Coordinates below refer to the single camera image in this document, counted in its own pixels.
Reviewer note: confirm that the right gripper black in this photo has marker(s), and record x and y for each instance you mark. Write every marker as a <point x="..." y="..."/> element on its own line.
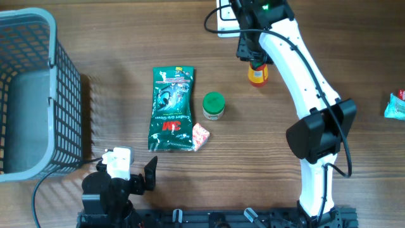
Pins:
<point x="242" y="53"/>

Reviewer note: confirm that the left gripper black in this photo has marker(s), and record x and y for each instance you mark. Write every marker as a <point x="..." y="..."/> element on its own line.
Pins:
<point x="137" y="180"/>

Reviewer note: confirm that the yellow sauce bottle green cap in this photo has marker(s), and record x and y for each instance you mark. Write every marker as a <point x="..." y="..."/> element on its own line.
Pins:
<point x="258" y="75"/>

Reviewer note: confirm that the green 3M gloves pack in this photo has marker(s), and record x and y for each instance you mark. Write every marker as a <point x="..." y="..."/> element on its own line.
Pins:
<point x="171" y="122"/>

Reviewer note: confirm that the small red white carton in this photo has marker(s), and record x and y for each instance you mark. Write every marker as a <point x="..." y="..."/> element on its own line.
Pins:
<point x="199" y="136"/>

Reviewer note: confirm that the green lid jar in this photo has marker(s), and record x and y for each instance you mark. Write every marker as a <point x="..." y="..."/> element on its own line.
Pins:
<point x="213" y="105"/>

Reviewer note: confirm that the red white toothpaste box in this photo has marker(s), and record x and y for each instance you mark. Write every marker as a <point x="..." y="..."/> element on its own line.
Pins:
<point x="401" y="94"/>

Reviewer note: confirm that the teal white tissue pack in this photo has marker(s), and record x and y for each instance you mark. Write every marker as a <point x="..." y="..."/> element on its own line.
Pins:
<point x="395" y="108"/>

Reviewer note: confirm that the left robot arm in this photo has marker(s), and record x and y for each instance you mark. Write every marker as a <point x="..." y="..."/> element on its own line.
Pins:
<point x="106" y="199"/>

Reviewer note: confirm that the white barcode scanner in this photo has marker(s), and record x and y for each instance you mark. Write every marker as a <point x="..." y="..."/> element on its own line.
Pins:
<point x="226" y="19"/>

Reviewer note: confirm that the grey plastic mesh basket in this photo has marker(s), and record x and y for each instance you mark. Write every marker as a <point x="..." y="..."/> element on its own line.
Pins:
<point x="41" y="98"/>

